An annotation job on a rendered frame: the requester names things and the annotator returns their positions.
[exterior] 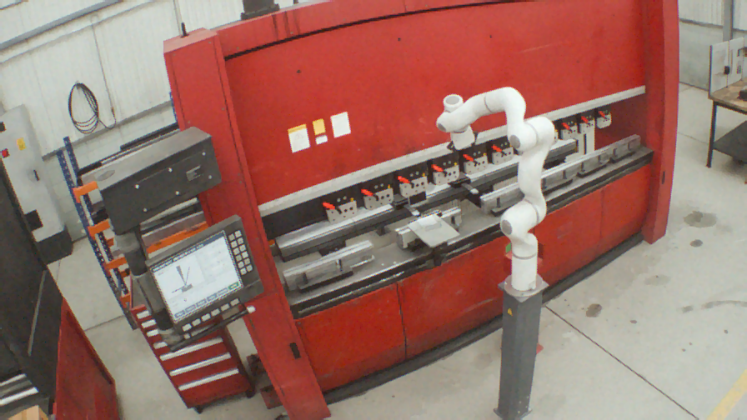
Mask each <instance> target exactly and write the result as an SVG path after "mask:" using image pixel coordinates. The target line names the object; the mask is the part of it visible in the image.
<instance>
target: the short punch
mask: <svg viewBox="0 0 747 420"><path fill-rule="evenodd" d="M408 200H409V206H410V208H414V207H417V206H419V205H421V204H424V203H426V200H427V198H426V191H424V192H421V193H418V194H415V195H413V196H411V197H408Z"/></svg>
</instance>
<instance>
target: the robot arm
mask: <svg viewBox="0 0 747 420"><path fill-rule="evenodd" d="M525 108H526V105H525V101H524V99H523V98H522V96H521V95H520V94H519V93H518V92H517V91H516V90H515V89H513V88H511V87H503V88H500V89H497V90H493V91H491V92H486V93H483V94H479V95H477V96H474V97H472V98H470V99H469V100H468V101H467V102H465V103H463V99H462V98H461V97H460V96H458V95H449V96H447V97H446V98H445V99H444V112H443V113H442V114H441V115H440V117H439V118H438V120H437V127H438V128H439V130H441V131H442V132H446V133H450V136H451V142H450V143H449V145H448V146H447V147H446V148H447V149H448V150H450V151H452V152H454V155H455V157H456V156H457V157H458V158H459V152H458V149H460V148H464V147H466V146H468V145H469V144H470V143H471V146H472V147H473V149H476V144H475V143H476V139H477V138H478V135H479V133H478V132H477V131H472V129H471V127H470V126H469V125H470V124H471V123H473V122H474V121H475V120H477V119H478V118H480V117H482V116H485V115H489V114H493V113H500V112H504V111H505V112H506V116H507V136H508V140H509V142H510V144H511V145H512V146H513V147H514V148H515V149H516V150H518V151H521V152H524V153H523V155H522V157H521V158H520V160H519V171H518V184H519V188H520V190H521V191H522V192H523V193H524V194H525V195H524V199H523V201H521V202H519V203H517V204H516V205H514V206H512V207H511V208H510V209H508V210H507V211H506V212H505V213H504V214H503V216H502V217H501V222H500V227H501V230H502V231H503V233H504V234H505V235H506V236H507V237H508V238H509V239H510V241H511V243H512V274H511V275H509V276H508V277H507V278H506V280H505V282H504V289H505V291H506V293H508V294H509V295H511V296H513V297H516V298H528V297H531V296H533V295H535V294H537V293H538V292H539V291H540V290H541V288H542V286H543V279H542V278H541V277H540V275H538V274H537V254H538V243H537V239H536V237H535V236H534V235H533V234H531V233H527V231H528V230H530V229H531V228H533V227H534V226H536V225H537V224H538V223H540V222H541V221H542V220H543V219H544V216H545V213H546V204H545V200H544V197H543V194H542V192H541V187H540V182H541V175H542V168H543V165H544V160H545V158H546V157H547V155H548V153H549V150H550V148H551V147H552V144H553V141H554V125H553V124H552V123H551V122H550V120H548V119H547V118H546V117H536V118H533V119H531V120H528V121H527V122H524V113H525ZM452 146H453V147H452Z"/></svg>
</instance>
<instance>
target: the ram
mask: <svg viewBox="0 0 747 420"><path fill-rule="evenodd" d="M224 62H225V67H226V71H227V75H228V83H229V87H230V91H231V95H232V99H233V106H234V111H235V115H236V118H237V123H238V130H239V133H240V137H241V141H242V144H243V150H244V155H245V158H246V162H247V165H248V171H249V175H250V178H251V182H252V185H253V190H254V194H255V197H256V201H257V204H258V206H260V205H263V204H265V203H269V202H272V201H273V200H276V199H279V198H282V197H285V196H288V195H290V194H293V193H296V192H299V191H302V190H304V189H307V188H310V187H313V186H316V185H319V184H321V183H325V182H327V181H330V180H333V179H335V178H340V177H342V176H345V175H348V174H350V173H355V172H357V171H360V170H363V169H365V168H370V167H372V166H375V165H378V164H380V163H385V162H387V161H390V160H394V159H396V158H401V157H403V156H406V155H409V154H412V153H416V152H419V151H422V150H425V149H428V148H432V147H436V146H438V145H441V144H444V143H449V142H451V136H450V132H442V131H441V130H439V128H438V127H437V120H438V118H439V117H440V115H441V114H442V113H443V112H444V99H445V98H446V97H447V96H449V95H458V96H460V97H461V98H462V99H463V103H465V102H467V101H468V100H469V99H470V98H472V97H474V96H477V95H479V94H483V93H487V92H491V91H493V90H497V89H500V88H513V89H515V90H516V91H517V92H518V93H519V94H520V95H521V96H522V98H523V99H524V101H525V105H526V108H525V113H524V120H525V119H528V118H533V117H537V116H539V115H543V114H545V113H551V112H553V111H557V110H560V109H563V108H568V107H571V106H574V105H577V104H581V103H586V102H589V101H592V100H595V99H598V98H603V97H607V96H609V95H613V94H616V93H621V92H624V91H628V90H630V89H634V88H639V87H643V86H645V68H644V25H643V11H642V0H522V1H512V2H494V3H485V4H477V5H469V6H462V7H449V8H443V9H436V10H430V11H424V12H414V13H409V14H404V15H398V16H393V17H385V18H380V19H375V20H371V21H367V22H359V23H355V24H350V25H347V26H342V27H336V28H332V29H329V30H325V31H321V32H315V33H311V34H308V35H305V36H302V37H296V38H292V39H289V40H286V41H283V42H278V43H275V44H272V45H268V46H266V47H261V48H258V49H255V50H252V51H249V52H245V53H242V54H239V55H236V56H233V57H229V58H226V59H224ZM344 112H348V120H349V126H350V130H351V133H349V134H346V135H343V136H340V137H336V138H334V135H333V127H332V123H331V116H333V115H336V114H340V113H344ZM319 119H323V124H324V128H325V132H322V133H320V134H317V135H315V131H314V127H313V122H314V121H317V120H319ZM304 124H305V126H306V130H307V134H308V142H309V147H306V148H304V149H301V150H298V151H296V152H293V150H292V146H291V142H290V138H289V134H288V130H289V129H292V128H296V127H299V126H302V125H304ZM325 134H326V138H327V141H326V142H321V143H318V144H317V140H316V137H319V136H322V135H325ZM451 152H452V151H450V150H448V149H447V148H446V149H444V150H441V151H438V152H433V153H430V154H428V155H425V156H422V157H417V158H415V159H412V160H409V161H407V162H402V163H400V164H397V165H394V166H392V167H387V168H384V169H381V170H378V171H376V172H371V173H369V174H366V175H363V176H361V177H356V178H354V179H352V180H349V181H347V182H342V183H340V184H337V185H334V186H332V187H327V188H325V189H323V190H320V191H317V192H313V193H311V194H309V195H306V196H303V197H299V198H297V199H294V200H292V201H289V202H286V203H283V204H280V205H278V206H275V207H271V208H269V209H266V210H264V211H262V212H260V216H261V217H264V216H266V215H269V214H271V213H275V212H277V211H280V210H283V209H285V208H289V207H292V206H294V205H296V204H299V203H303V202H306V201H308V200H310V199H313V198H317V197H320V196H322V195H324V194H327V193H331V192H334V191H337V190H339V189H341V188H345V187H348V186H351V185H354V184H356V183H360V182H363V181H366V180H368V179H370V178H375V177H377V176H380V175H383V174H385V173H390V172H392V171H395V170H398V169H400V168H405V167H408V166H411V165H414V164H416V163H421V162H423V161H426V160H429V159H431V158H436V157H439V156H442V155H444V154H447V153H451Z"/></svg>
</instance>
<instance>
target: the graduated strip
mask: <svg viewBox="0 0 747 420"><path fill-rule="evenodd" d="M641 90H645V86H643V87H637V88H634V89H630V90H628V91H624V92H619V93H616V94H613V95H609V96H607V97H602V98H598V99H595V100H592V101H589V102H583V103H581V104H577V105H574V106H571V107H566V108H563V109H560V110H557V111H553V112H548V113H545V114H543V115H539V116H537V117H545V118H550V117H553V116H556V115H559V114H562V113H566V112H570V111H573V110H576V109H579V108H584V107H587V106H590V105H593V104H596V103H601V102H604V101H607V100H610V99H613V98H618V97H621V96H624V95H627V94H630V93H635V92H638V91H641ZM537 117H532V118H528V119H525V120H524V122H527V121H528V120H531V119H533V118H537ZM506 130H507V125H505V126H502V127H497V128H494V129H491V130H488V131H485V132H480V133H479V135H478V138H477V139H479V138H483V137H487V136H489V135H492V134H495V133H500V132H502V131H506ZM449 143H450V142H447V143H444V144H441V145H438V146H436V147H431V148H428V149H425V150H422V151H419V152H415V153H412V154H409V155H406V156H403V157H399V158H396V159H394V160H390V161H387V162H383V163H380V164H378V165H375V166H372V167H368V168H365V169H363V170H360V171H357V172H353V173H350V174H348V175H345V176H342V177H338V178H335V179H333V180H330V181H327V182H324V183H321V184H319V185H316V186H313V187H309V188H307V189H304V190H302V191H299V192H295V193H293V194H290V195H288V196H285V197H281V198H279V199H276V200H273V201H272V202H267V203H265V204H263V205H260V206H258V210H259V211H260V212H262V211H264V210H266V209H269V208H273V207H275V206H278V205H280V204H283V203H286V202H289V201H292V200H294V199H297V198H300V197H303V196H306V195H309V194H311V193H315V192H317V191H320V190H323V189H325V188H329V187H332V186H334V185H337V184H340V183H344V182H347V181H349V180H352V179H354V178H358V177H361V176H363V175H366V174H369V173H373V172H376V171H378V170H381V169H384V168H388V167H392V166H394V165H397V164H400V163H404V162H407V161H409V160H412V159H415V158H420V157H422V156H425V155H428V154H430V153H436V152H438V151H441V150H444V149H446V147H447V146H448V145H449Z"/></svg>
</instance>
